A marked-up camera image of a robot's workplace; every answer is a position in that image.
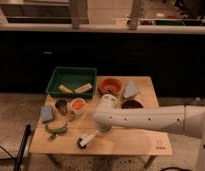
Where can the white black dish brush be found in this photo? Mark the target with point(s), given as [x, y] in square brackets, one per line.
[83, 140]

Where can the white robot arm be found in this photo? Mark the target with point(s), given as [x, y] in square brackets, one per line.
[186, 120]

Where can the orange bowl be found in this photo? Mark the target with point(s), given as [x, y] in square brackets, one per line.
[111, 86]

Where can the pale food piece right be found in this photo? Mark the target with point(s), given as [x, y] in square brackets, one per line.
[84, 88]

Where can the pale food piece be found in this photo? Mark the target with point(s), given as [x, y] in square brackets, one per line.
[64, 89]
[84, 88]

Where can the grey folded cloth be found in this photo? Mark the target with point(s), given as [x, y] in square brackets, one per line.
[130, 90]

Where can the green plastic tray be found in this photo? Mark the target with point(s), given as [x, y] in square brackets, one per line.
[72, 78]

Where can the dark brown bowl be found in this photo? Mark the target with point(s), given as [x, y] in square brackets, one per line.
[129, 104]

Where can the orange white cup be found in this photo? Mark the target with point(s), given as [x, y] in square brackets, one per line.
[78, 106]

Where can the pale food piece left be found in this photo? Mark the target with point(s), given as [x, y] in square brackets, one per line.
[64, 89]

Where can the dark metal cup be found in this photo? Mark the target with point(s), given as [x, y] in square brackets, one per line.
[61, 106]

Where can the wooden table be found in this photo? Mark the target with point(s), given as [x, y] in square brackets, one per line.
[117, 142]

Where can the blue sponge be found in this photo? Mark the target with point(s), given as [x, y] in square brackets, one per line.
[46, 114]

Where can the black pole stand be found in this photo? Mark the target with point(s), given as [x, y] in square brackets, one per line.
[27, 133]

